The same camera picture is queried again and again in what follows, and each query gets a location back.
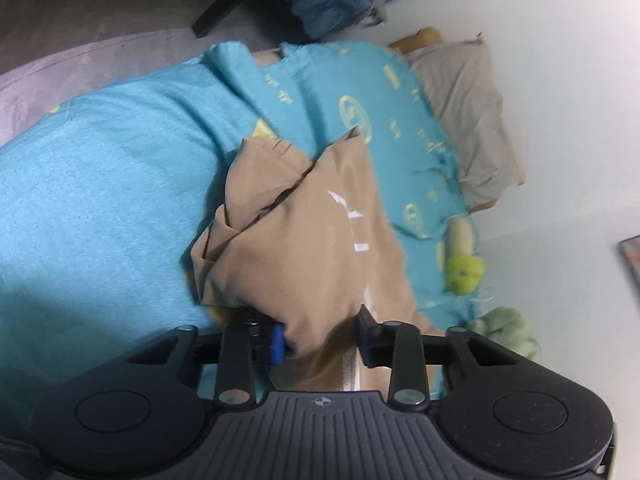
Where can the tan bed cushion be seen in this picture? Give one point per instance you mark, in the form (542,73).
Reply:
(425,37)

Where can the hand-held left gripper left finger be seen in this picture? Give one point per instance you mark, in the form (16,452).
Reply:
(277,342)

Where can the tan t-shirt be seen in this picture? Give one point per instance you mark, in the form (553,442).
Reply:
(310,240)

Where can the green and beige plush toy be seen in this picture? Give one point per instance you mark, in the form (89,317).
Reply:
(462,270)

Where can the gold leaf wall picture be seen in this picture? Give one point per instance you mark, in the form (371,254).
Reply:
(632,265)

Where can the beige pillow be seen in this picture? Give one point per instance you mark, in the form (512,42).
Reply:
(470,110)

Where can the light green fleece blanket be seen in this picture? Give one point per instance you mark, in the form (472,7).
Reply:
(505,325)

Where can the teal printed bed sheet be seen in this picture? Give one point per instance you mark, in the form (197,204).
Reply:
(100,185)

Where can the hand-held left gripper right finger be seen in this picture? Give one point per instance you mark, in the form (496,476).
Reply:
(367,342)

